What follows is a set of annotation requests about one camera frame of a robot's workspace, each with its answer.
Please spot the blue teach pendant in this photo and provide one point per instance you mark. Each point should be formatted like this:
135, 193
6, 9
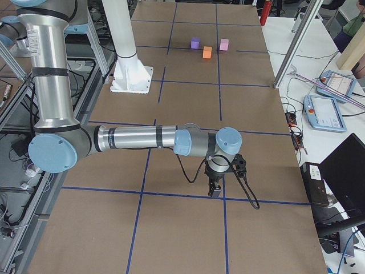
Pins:
323, 113
343, 84

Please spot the red bottle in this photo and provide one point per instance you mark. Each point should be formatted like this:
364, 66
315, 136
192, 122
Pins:
265, 12

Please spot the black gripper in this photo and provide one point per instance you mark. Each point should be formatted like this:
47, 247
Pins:
214, 176

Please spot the orange black connector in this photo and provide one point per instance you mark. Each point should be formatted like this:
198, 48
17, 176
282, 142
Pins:
291, 118

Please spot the black box device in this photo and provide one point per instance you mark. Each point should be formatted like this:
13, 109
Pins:
314, 184

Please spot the pink foam block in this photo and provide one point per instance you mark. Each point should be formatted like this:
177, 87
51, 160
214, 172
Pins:
224, 44

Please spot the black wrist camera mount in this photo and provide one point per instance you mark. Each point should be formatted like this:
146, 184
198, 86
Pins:
239, 164

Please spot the wooden board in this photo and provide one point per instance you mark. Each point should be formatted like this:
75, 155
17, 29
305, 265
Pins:
354, 52

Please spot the purple foam block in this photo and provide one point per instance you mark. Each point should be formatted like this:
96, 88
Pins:
195, 43

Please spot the orange foam block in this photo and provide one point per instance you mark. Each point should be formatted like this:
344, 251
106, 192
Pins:
207, 52

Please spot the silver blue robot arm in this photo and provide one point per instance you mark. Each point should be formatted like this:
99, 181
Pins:
60, 140

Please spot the black laptop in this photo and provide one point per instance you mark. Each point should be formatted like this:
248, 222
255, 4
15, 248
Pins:
343, 171

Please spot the near blue teach pendant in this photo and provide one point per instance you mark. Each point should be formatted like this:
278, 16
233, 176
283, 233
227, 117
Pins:
323, 113

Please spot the purple metal rod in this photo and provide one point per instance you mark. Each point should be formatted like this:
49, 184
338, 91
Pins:
330, 90

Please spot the aluminium frame post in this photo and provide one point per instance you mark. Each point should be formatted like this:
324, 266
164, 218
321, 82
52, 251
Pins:
302, 24

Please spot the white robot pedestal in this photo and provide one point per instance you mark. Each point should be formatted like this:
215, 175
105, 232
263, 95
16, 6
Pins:
130, 75

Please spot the far blue teach pendant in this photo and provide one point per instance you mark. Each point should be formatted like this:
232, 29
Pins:
343, 84

